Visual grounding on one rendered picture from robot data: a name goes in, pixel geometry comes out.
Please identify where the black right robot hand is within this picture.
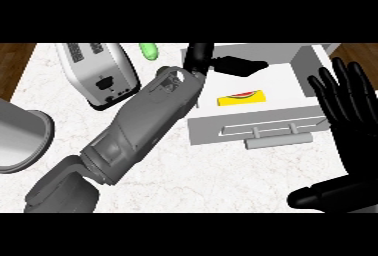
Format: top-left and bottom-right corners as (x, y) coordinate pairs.
(286, 56), (378, 214)

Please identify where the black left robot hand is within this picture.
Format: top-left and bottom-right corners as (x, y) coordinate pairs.
(182, 42), (270, 78)

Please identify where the white open drawer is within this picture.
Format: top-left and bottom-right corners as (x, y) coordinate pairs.
(178, 43), (342, 146)

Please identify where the green cup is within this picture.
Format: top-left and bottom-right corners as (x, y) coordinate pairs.
(137, 43), (160, 62)

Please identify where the yellow box with watermelon print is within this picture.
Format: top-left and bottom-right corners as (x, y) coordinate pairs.
(216, 89), (267, 107)

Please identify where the silver toaster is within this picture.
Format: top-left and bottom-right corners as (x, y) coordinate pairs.
(53, 43), (143, 112)

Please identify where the grey cylindrical pot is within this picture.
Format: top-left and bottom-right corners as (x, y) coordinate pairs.
(0, 98), (56, 175)

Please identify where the white drawer front with handle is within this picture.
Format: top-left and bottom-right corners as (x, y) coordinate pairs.
(185, 105), (332, 151)

